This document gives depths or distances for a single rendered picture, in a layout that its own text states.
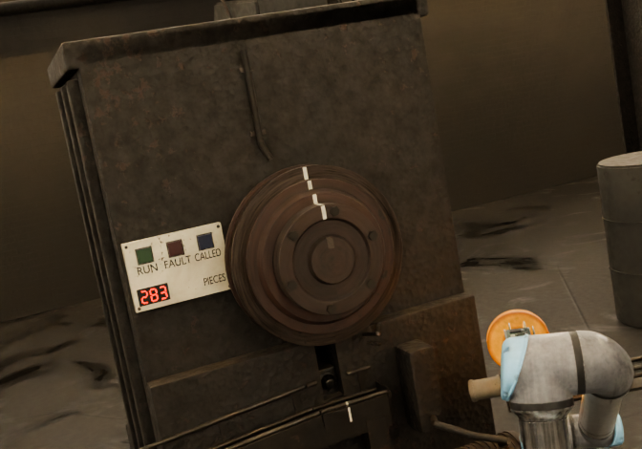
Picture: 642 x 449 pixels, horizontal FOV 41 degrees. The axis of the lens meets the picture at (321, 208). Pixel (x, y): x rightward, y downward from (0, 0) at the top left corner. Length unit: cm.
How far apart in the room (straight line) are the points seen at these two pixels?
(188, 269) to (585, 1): 858
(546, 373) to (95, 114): 125
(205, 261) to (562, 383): 102
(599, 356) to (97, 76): 135
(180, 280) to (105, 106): 48
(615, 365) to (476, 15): 812
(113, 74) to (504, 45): 780
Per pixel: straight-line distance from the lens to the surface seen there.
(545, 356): 161
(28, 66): 817
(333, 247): 210
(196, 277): 224
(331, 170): 218
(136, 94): 221
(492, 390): 235
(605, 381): 164
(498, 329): 220
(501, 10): 976
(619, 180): 467
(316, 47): 235
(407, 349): 236
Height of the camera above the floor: 153
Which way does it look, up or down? 8 degrees down
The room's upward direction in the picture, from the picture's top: 10 degrees counter-clockwise
